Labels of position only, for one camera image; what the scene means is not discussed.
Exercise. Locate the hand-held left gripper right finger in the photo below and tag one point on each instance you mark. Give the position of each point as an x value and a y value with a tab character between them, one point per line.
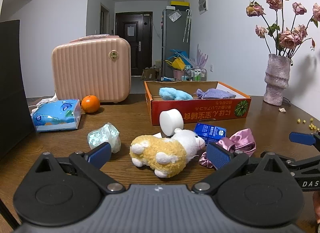
217	156

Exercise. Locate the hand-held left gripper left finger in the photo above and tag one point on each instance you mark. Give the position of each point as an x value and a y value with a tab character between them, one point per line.
100	154

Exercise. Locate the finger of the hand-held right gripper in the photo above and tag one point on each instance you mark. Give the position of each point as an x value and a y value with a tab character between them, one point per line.
302	164
303	138

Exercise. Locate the translucent plastic bag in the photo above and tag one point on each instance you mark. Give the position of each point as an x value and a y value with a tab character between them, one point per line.
105	134

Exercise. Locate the blue and white carton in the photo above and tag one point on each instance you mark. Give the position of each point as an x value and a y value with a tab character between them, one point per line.
208	132

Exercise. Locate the pink satin bow scrunchie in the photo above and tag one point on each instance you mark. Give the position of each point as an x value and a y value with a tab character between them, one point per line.
240	140

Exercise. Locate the orange cardboard box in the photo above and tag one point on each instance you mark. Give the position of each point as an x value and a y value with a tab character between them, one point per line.
200	111

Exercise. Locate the yellow and white sheep plush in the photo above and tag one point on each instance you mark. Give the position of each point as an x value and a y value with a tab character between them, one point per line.
160	152

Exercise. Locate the white round cup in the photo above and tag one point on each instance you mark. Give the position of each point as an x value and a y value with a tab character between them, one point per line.
171	121

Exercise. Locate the purple knitted pouch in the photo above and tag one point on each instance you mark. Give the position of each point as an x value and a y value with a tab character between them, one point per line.
217	94

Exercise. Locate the light blue plush toy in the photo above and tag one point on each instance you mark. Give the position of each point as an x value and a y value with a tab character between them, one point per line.
175	94

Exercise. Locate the person's right hand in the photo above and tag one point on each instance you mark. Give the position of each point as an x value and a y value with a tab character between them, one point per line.
317	206

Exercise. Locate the scattered yellow flower bits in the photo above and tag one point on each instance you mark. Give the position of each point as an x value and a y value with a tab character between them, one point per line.
312	125

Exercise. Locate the fallen dried petal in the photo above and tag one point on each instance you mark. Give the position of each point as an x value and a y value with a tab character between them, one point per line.
282	109

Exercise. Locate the orange fruit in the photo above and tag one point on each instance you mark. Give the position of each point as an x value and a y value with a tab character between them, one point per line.
90	104

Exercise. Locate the blue tissue pack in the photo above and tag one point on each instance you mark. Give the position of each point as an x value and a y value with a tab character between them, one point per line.
56	116

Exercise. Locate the mottled purple ceramic vase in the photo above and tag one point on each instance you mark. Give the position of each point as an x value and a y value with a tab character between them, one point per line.
276	80

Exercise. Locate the pink ribbed suitcase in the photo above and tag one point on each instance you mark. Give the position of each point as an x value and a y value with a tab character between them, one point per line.
92	70

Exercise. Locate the metal trolley with bottles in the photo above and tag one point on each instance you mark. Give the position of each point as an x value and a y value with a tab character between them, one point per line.
196	74

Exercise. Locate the pink plastic bucket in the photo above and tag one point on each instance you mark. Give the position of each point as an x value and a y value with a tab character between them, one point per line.
178	74

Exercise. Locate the brown cardboard box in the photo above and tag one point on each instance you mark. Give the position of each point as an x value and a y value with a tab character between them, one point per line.
150	74

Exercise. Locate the yellow watering can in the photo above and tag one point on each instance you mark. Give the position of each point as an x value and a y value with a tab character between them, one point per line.
178	64

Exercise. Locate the bunch of dried pink roses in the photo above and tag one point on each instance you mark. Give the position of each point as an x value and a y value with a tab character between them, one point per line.
287	39

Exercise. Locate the blue plastic rack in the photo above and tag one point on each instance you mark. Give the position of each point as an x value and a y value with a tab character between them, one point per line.
178	54

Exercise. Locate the black paper bag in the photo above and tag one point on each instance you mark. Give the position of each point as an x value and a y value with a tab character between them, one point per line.
12	85

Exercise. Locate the dark brown entrance door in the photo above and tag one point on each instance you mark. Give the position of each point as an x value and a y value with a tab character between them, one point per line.
133	47

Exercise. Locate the grey refrigerator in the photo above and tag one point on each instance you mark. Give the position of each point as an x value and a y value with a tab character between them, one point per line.
175	37

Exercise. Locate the white paper notice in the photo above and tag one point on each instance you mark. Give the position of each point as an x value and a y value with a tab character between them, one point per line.
130	31

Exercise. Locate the clear plastic packet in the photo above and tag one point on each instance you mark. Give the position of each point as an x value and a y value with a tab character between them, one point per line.
175	16

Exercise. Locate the yellow and black box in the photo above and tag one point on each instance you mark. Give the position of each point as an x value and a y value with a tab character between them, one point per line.
180	5

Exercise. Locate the purple flower wall decal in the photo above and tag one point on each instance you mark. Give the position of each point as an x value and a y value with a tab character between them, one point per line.
200	59

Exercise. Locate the side room door frame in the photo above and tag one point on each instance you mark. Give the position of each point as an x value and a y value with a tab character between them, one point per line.
105	19

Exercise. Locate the white wall electrical panel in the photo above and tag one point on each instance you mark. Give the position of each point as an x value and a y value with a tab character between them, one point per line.
202	2

